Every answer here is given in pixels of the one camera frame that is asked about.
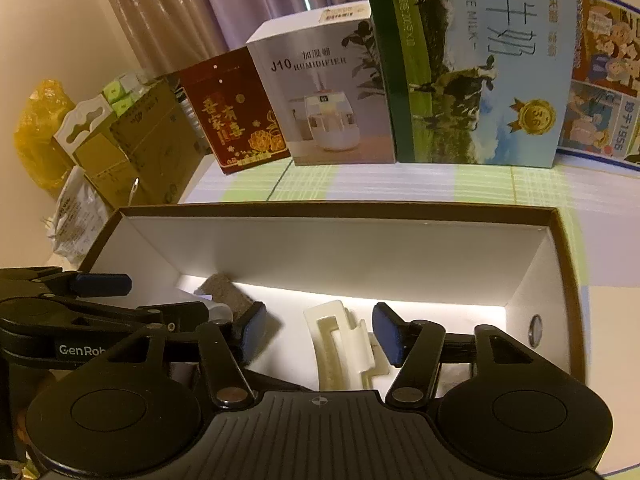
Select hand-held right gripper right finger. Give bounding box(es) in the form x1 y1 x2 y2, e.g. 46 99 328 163
372 302 541 407

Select white plastic bag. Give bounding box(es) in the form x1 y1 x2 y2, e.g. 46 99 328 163
47 166 113 266

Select blue milk carton box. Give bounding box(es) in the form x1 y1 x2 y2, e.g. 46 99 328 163
555 0 640 166

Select grey knitted sock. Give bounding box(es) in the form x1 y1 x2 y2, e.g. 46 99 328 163
194 272 258 318

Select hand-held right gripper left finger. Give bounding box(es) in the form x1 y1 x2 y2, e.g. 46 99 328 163
97 301 268 407

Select red gift box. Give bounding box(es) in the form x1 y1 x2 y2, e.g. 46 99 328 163
179 46 288 176

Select white cardboard box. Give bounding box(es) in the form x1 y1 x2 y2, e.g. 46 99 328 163
80 202 588 396

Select purple curtain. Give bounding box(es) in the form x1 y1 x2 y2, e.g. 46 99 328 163
90 0 371 78

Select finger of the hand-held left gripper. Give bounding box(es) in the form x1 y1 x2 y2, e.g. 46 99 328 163
30 267 133 297
134 304 212 336

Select white card insert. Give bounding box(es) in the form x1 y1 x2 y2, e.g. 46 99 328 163
52 97 121 168

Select green milk carton box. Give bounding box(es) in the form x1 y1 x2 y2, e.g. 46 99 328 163
361 0 578 170

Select white humidifier box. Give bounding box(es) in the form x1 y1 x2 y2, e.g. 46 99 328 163
246 1 397 167

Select checked tablecloth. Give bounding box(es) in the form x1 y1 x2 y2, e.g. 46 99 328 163
180 152 640 476

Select yellow plastic bag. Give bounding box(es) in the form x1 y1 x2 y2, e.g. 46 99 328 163
14 79 76 191

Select white hair claw clip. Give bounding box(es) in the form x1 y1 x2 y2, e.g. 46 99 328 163
303 300 391 392

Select small green boxes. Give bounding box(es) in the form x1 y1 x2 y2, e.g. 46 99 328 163
102 71 151 118

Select large cardboard box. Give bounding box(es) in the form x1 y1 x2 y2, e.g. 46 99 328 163
110 80 211 206

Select small cardboard box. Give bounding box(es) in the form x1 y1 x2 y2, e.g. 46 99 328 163
75 132 142 208

